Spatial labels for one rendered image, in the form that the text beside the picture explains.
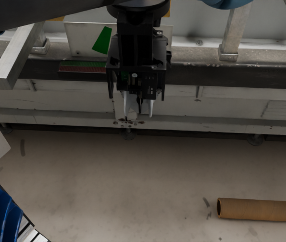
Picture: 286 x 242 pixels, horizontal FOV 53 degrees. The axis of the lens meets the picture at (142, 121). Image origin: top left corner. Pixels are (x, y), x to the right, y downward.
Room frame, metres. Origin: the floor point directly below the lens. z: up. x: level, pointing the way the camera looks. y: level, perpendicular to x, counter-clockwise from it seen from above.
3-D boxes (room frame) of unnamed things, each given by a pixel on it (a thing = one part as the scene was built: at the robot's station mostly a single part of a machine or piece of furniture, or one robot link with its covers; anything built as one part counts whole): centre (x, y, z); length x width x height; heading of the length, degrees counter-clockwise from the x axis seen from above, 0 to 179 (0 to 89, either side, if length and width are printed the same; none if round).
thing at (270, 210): (0.46, -0.46, 0.04); 0.30 x 0.08 x 0.08; 87
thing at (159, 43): (0.30, 0.01, 0.97); 0.09 x 0.08 x 0.12; 177
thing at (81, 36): (0.60, 0.06, 0.75); 0.26 x 0.01 x 0.10; 87
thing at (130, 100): (0.30, 0.02, 0.86); 0.06 x 0.03 x 0.09; 177
